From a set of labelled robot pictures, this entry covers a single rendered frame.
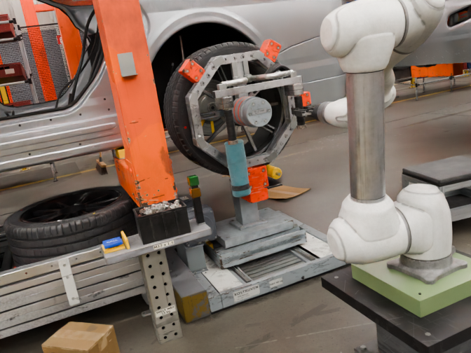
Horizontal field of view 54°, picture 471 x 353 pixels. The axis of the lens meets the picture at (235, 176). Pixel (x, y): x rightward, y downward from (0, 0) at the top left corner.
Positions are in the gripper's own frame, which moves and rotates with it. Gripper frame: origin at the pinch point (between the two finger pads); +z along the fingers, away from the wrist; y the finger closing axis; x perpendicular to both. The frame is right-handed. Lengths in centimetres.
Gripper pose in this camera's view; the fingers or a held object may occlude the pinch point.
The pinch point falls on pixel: (299, 110)
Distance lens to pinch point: 209.6
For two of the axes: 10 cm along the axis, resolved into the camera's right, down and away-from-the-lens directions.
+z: -3.8, -1.7, 9.1
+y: 9.1, -2.3, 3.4
